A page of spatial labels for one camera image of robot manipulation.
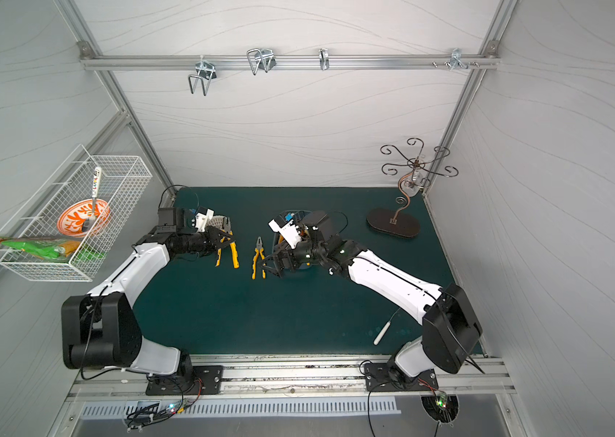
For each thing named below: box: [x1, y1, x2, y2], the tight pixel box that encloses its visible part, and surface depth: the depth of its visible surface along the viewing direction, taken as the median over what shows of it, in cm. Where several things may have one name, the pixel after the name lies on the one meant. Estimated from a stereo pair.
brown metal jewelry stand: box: [366, 137, 459, 239], surface depth 97 cm
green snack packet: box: [0, 235, 107, 263], surface depth 56 cm
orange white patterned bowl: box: [56, 198, 111, 238], surface depth 68 cm
